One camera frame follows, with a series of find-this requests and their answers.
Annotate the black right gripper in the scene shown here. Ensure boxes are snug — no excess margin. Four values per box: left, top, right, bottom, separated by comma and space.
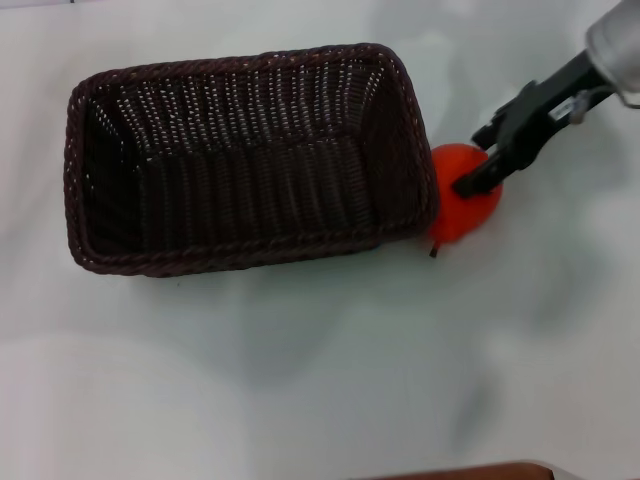
452, 48, 615, 198

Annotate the orange-red round toy fruit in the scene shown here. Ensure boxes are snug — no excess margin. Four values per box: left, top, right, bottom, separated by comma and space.
427, 142, 503, 259

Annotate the dark brown woven basket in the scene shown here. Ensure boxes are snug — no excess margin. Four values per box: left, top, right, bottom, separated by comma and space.
63, 42, 442, 278

